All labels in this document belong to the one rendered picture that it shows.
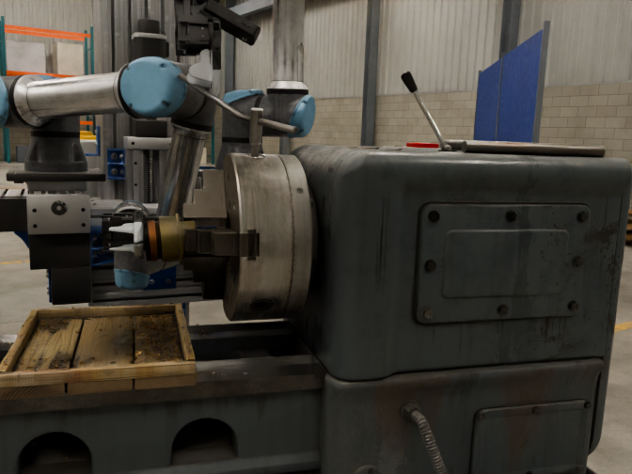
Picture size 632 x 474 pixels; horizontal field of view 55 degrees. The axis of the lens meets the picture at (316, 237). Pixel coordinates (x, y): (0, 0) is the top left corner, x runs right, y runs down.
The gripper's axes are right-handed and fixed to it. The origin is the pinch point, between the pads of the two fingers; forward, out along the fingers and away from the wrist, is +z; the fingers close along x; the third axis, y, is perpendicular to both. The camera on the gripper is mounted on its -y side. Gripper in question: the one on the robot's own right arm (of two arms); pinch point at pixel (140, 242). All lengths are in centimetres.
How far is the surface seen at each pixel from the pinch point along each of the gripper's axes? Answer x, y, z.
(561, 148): 19, -74, 15
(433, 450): -32, -47, 25
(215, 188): 9.0, -14.0, -7.3
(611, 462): -108, -184, -79
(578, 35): 225, -806, -930
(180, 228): 2.6, -6.8, 0.6
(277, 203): 8.1, -22.4, 10.0
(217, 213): 4.6, -14.0, -4.3
